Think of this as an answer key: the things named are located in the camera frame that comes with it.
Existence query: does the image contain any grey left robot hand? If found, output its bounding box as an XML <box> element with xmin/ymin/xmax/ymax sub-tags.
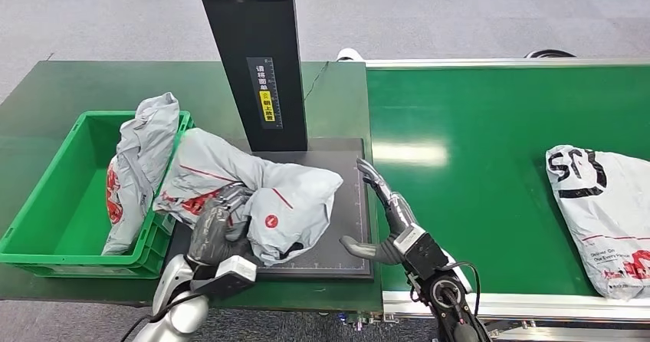
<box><xmin>186</xmin><ymin>184</ymin><xmax>255</xmax><ymax>267</ymax></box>

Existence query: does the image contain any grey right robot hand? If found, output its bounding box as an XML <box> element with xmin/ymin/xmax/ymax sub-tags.
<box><xmin>339</xmin><ymin>157</ymin><xmax>422</xmax><ymax>266</ymax></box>

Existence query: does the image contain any grey package with red print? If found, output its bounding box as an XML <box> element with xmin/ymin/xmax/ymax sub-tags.
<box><xmin>152</xmin><ymin>127</ymin><xmax>345</xmax><ymax>267</ymax></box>

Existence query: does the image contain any green conveyor belt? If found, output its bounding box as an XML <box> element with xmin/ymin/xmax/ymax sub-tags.
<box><xmin>364</xmin><ymin>58</ymin><xmax>650</xmax><ymax>340</ymax></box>

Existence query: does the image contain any crumpled grey courier package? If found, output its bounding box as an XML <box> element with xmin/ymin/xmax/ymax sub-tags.
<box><xmin>101</xmin><ymin>92</ymin><xmax>181</xmax><ymax>256</ymax></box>

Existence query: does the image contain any white package with black letters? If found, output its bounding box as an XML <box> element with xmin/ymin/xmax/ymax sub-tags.
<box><xmin>546</xmin><ymin>145</ymin><xmax>650</xmax><ymax>301</ymax></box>

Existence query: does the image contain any black scanner platform with ruler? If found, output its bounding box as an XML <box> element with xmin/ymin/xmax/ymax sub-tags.
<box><xmin>165</xmin><ymin>137</ymin><xmax>374</xmax><ymax>281</ymax></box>

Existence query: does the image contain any green plastic crate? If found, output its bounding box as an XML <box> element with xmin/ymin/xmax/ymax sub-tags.
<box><xmin>0</xmin><ymin>110</ymin><xmax>195</xmax><ymax>280</ymax></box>

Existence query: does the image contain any black and yellow column label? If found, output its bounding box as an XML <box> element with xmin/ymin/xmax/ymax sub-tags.
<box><xmin>246</xmin><ymin>56</ymin><xmax>284</xmax><ymax>130</ymax></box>

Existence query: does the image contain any black scanner column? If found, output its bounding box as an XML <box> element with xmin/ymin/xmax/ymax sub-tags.
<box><xmin>192</xmin><ymin>0</ymin><xmax>309</xmax><ymax>153</ymax></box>

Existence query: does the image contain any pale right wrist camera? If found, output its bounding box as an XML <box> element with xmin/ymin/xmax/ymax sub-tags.
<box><xmin>393</xmin><ymin>222</ymin><xmax>451</xmax><ymax>281</ymax></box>

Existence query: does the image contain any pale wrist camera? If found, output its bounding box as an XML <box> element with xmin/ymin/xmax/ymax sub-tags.
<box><xmin>190</xmin><ymin>255</ymin><xmax>258</xmax><ymax>300</ymax></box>
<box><xmin>393</xmin><ymin>222</ymin><xmax>451</xmax><ymax>281</ymax></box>

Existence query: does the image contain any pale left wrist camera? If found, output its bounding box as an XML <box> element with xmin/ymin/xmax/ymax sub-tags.
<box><xmin>190</xmin><ymin>255</ymin><xmax>258</xmax><ymax>300</ymax></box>

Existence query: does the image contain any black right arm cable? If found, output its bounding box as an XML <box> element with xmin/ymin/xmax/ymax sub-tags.
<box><xmin>442</xmin><ymin>261</ymin><xmax>481</xmax><ymax>317</ymax></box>

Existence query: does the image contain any black coiled cable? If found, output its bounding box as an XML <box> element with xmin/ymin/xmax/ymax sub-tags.
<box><xmin>524</xmin><ymin>48</ymin><xmax>577</xmax><ymax>59</ymax></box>

